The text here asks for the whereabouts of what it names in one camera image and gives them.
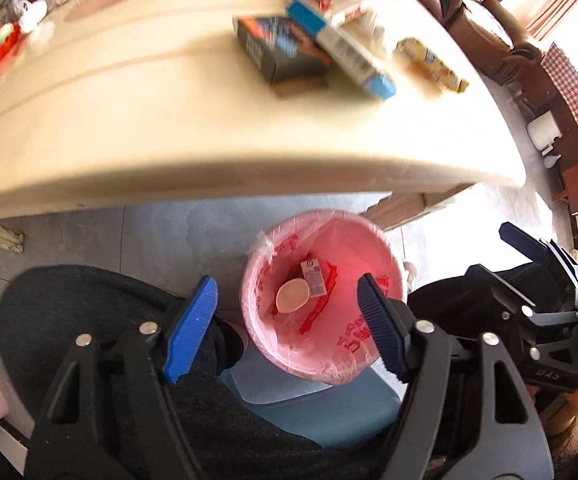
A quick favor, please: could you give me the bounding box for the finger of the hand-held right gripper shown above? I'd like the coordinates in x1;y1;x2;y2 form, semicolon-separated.
499;221;557;268
464;263;578;328

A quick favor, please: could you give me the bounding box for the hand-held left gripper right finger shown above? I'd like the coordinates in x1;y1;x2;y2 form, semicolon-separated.
358;274;552;480

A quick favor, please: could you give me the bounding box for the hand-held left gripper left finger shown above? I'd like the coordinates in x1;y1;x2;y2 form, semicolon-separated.
23;276;220;480

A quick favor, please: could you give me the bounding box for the pink bin with plastic liner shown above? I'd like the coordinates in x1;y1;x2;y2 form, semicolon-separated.
240;208;410;387

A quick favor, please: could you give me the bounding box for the blue and white box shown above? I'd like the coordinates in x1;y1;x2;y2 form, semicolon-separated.
286;0;398;101

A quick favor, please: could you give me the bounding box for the dark grey cardboard box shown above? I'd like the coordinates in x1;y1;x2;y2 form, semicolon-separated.
233;15;334;86

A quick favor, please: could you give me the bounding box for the person's right forearm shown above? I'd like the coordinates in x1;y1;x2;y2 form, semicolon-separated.
529;385;578;463

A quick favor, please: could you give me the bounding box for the small pink drink carton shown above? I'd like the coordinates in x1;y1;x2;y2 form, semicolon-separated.
300;258;326;298

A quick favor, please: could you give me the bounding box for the beige round lid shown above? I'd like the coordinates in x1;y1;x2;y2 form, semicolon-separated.
275;278;310;314

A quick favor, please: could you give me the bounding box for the light blue plastic stool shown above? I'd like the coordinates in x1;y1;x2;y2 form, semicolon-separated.
219;350;404;449

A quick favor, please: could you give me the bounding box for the person's left leg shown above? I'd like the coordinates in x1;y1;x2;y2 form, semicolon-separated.
0;264;330;480

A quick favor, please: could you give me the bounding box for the white mug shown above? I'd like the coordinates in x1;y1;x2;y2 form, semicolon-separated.
527;111;563;152

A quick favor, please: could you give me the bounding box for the brown wooden chair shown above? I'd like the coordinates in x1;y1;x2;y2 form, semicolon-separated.
446;2;544;93

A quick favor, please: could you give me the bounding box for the white crumpled tissue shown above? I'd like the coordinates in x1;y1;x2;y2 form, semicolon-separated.
364;10;396;57

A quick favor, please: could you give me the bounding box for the white lumpy bag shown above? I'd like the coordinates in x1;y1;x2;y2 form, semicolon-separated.
18;0;50;35

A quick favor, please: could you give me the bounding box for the glass jar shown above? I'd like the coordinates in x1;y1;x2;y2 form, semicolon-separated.
0;0;28;21

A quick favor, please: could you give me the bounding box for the beige table pedestal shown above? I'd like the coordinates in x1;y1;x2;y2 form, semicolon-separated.
376;184;474;231

